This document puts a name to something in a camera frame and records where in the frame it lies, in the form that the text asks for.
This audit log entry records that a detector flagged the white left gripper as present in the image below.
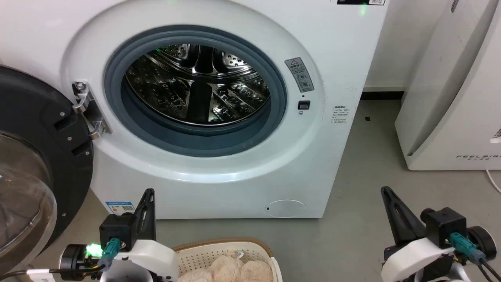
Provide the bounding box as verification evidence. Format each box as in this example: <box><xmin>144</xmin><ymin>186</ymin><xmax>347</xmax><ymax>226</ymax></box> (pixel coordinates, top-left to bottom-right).
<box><xmin>99</xmin><ymin>189</ymin><xmax>180</xmax><ymax>282</ymax></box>

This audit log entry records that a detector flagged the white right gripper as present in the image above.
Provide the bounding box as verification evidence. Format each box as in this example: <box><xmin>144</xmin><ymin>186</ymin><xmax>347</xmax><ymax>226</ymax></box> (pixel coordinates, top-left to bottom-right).
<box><xmin>380</xmin><ymin>186</ymin><xmax>471</xmax><ymax>282</ymax></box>

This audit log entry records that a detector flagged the beige plush toy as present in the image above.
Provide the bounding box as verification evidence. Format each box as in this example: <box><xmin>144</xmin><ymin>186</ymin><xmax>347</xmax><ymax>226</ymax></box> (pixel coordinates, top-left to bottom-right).
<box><xmin>178</xmin><ymin>250</ymin><xmax>274</xmax><ymax>282</ymax></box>

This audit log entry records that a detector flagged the metal washing machine door hinge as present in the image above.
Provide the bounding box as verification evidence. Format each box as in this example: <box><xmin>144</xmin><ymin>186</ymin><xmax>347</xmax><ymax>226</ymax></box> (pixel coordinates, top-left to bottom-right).
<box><xmin>72</xmin><ymin>81</ymin><xmax>112</xmax><ymax>140</ymax></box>

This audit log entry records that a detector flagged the stainless steel washing machine drum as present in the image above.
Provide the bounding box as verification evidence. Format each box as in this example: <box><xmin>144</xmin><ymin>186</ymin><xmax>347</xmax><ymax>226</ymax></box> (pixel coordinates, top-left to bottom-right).
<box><xmin>124</xmin><ymin>43</ymin><xmax>271</xmax><ymax>127</ymax></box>

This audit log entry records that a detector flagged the black round washer door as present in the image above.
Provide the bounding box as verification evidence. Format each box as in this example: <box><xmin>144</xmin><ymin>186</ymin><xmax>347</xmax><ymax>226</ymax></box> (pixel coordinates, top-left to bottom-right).
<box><xmin>0</xmin><ymin>65</ymin><xmax>95</xmax><ymax>275</ymax></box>

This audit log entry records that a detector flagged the blue white energy label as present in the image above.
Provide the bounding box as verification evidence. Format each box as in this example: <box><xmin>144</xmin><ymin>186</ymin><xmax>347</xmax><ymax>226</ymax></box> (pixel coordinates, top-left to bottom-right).
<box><xmin>105</xmin><ymin>201</ymin><xmax>136</xmax><ymax>216</ymax></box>

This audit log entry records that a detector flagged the cream plastic laundry basket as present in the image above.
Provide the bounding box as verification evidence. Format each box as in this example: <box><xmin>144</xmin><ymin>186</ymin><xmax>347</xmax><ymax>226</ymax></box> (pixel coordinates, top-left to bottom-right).
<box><xmin>172</xmin><ymin>237</ymin><xmax>283</xmax><ymax>282</ymax></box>

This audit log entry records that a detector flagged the white front-load washing machine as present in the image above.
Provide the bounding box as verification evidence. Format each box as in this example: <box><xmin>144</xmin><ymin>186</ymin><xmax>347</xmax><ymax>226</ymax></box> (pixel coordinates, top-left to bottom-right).
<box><xmin>0</xmin><ymin>0</ymin><xmax>389</xmax><ymax>220</ymax></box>

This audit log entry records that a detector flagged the grey rubber door gasket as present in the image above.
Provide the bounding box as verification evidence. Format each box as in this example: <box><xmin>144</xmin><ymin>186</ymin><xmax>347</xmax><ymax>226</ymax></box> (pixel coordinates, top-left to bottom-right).
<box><xmin>103</xmin><ymin>25</ymin><xmax>288</xmax><ymax>158</ymax></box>

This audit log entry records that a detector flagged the white air purifier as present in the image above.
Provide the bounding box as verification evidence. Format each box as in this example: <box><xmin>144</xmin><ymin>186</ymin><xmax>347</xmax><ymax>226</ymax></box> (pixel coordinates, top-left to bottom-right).
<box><xmin>394</xmin><ymin>0</ymin><xmax>501</xmax><ymax>172</ymax></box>

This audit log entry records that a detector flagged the oval filter cover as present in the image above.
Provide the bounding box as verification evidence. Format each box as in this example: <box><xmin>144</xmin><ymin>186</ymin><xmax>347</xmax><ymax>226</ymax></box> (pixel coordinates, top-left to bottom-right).
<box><xmin>265</xmin><ymin>199</ymin><xmax>307</xmax><ymax>219</ymax></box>

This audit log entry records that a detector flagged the black baseboard strip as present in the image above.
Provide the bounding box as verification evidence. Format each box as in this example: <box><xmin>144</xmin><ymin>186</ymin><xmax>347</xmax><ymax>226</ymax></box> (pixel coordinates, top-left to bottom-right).
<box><xmin>360</xmin><ymin>90</ymin><xmax>405</xmax><ymax>101</ymax></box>

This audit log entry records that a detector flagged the grey warning sticker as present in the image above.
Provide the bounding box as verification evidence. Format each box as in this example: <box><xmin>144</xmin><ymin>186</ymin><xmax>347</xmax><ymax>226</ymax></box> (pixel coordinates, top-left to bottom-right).
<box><xmin>284</xmin><ymin>57</ymin><xmax>315</xmax><ymax>93</ymax></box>

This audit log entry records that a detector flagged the right black cable teal plug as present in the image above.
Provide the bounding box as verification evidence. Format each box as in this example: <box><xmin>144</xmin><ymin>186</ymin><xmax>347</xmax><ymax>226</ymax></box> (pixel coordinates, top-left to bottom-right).
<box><xmin>449</xmin><ymin>232</ymin><xmax>501</xmax><ymax>282</ymax></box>

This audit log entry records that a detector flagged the white power cable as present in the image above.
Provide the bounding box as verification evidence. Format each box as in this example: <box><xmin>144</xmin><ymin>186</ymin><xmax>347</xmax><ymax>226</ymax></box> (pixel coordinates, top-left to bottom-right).
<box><xmin>485</xmin><ymin>169</ymin><xmax>501</xmax><ymax>195</ymax></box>

